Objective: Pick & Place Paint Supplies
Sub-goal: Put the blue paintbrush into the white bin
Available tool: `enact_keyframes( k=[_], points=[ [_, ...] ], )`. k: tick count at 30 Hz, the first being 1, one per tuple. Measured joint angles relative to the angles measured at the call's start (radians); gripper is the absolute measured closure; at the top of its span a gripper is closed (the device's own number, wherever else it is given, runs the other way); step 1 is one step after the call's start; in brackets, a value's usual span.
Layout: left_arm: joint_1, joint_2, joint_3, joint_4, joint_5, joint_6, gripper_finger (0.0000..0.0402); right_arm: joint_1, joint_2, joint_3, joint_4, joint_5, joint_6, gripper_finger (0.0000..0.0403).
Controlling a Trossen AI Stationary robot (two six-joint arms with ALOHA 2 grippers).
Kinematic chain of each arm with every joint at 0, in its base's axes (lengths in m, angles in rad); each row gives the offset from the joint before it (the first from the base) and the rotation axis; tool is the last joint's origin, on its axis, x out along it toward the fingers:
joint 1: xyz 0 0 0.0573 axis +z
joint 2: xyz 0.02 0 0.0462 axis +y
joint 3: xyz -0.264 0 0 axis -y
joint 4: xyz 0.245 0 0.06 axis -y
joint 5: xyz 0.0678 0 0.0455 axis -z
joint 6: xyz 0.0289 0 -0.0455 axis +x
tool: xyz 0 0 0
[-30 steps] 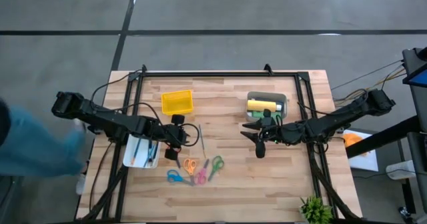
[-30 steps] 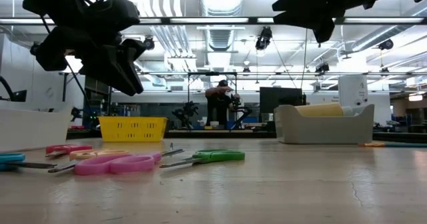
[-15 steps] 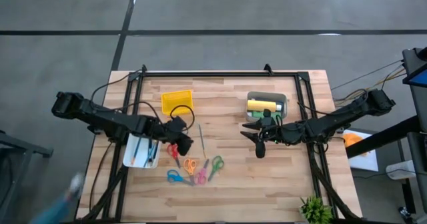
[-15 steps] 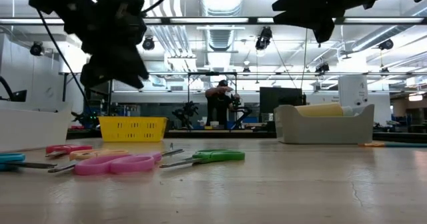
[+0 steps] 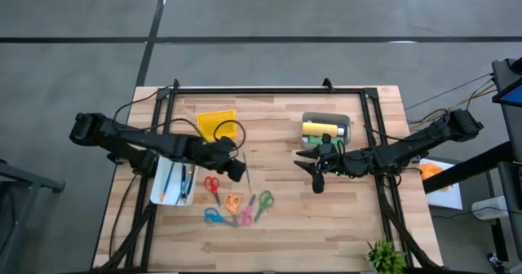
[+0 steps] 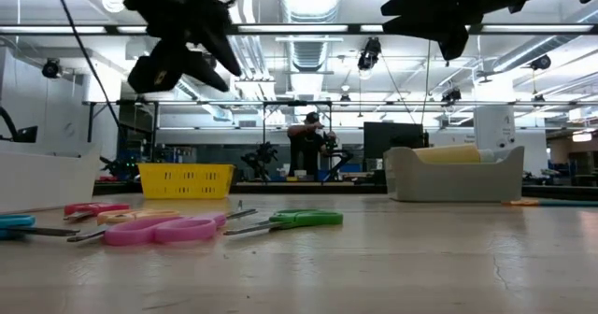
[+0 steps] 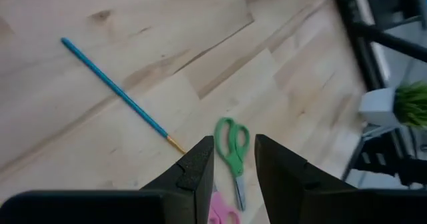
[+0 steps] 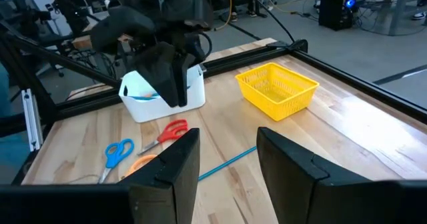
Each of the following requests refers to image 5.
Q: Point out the thin blue paintbrush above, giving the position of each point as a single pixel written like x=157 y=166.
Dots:
x=191 y=180
x=246 y=172
x=167 y=182

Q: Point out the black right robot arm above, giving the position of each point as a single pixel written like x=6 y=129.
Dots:
x=408 y=147

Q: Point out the yellow plastic basket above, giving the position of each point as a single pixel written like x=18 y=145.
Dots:
x=208 y=121

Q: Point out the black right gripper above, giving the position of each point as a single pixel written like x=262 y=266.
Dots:
x=330 y=160

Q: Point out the white box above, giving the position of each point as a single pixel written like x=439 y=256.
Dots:
x=448 y=196

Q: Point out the orange object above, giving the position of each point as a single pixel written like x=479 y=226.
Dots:
x=432 y=171

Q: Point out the grey metal stand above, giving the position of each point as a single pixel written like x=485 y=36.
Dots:
x=32 y=180

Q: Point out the white plastic bin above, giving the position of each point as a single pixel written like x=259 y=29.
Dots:
x=157 y=194

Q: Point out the grey plastic bin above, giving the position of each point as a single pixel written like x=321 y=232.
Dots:
x=326 y=116

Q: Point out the green plant white pot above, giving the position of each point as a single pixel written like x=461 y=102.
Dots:
x=385 y=259

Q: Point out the black marker pen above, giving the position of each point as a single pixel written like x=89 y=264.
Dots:
x=187 y=186

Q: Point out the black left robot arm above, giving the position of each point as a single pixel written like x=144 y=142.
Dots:
x=134 y=137

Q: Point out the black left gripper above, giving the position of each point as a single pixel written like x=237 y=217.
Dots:
x=222 y=157

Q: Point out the white device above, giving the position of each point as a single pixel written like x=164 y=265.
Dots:
x=489 y=209

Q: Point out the monitor with blue screen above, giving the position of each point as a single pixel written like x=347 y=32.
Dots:
x=514 y=96

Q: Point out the black aluminium frame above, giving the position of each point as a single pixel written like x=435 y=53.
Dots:
x=265 y=90

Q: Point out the black desk stand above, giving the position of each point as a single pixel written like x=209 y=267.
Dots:
x=469 y=168

